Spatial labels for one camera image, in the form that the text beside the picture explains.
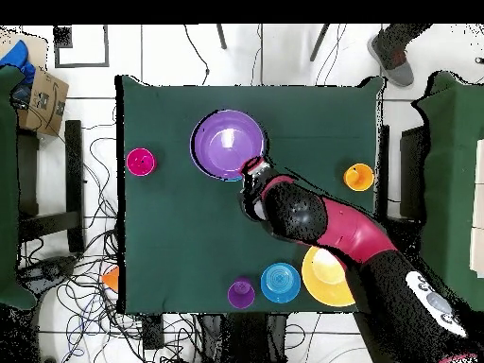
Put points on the purple bowl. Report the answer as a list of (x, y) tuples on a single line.
[(227, 143)]

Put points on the orange bowl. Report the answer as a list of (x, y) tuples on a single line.
[(111, 278)]

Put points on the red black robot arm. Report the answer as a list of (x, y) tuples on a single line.
[(351, 230)]

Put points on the dark green tablecloth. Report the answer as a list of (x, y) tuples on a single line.
[(181, 227)]

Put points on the orange cup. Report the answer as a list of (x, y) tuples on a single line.
[(359, 177)]

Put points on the pink cup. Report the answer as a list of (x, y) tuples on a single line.
[(140, 162)]

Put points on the blue bowl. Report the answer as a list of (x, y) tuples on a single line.
[(280, 283)]

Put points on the purple cup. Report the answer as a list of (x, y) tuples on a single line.
[(241, 294)]

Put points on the large yellow bowl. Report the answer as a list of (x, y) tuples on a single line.
[(321, 283)]

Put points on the dark chair leg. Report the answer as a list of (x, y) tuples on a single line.
[(221, 37), (319, 41)]

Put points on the black chair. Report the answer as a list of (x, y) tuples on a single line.
[(412, 170)]

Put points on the person's foot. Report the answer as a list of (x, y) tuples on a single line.
[(395, 60)]

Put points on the black stand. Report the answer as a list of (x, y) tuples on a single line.
[(73, 185)]

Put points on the green cloth covered table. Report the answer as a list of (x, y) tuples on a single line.
[(7, 189), (453, 170)]

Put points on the printed cardboard box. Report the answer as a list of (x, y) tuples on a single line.
[(45, 106)]

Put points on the white box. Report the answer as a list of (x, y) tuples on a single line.
[(478, 208)]

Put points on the grey floor device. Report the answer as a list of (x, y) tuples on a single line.
[(49, 270)]

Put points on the blue cloth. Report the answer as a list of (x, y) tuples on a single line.
[(17, 58)]

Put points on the black floor frame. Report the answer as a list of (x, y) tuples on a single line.
[(62, 38)]

